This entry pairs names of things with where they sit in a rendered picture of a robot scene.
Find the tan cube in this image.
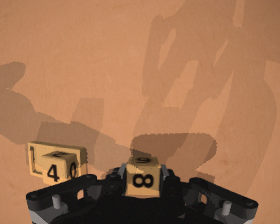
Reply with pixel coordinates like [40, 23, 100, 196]
[41, 151, 78, 185]
[126, 157, 161, 195]

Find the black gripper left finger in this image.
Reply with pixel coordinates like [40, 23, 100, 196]
[26, 163, 127, 224]

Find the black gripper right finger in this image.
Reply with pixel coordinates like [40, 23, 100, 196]
[157, 165, 259, 224]

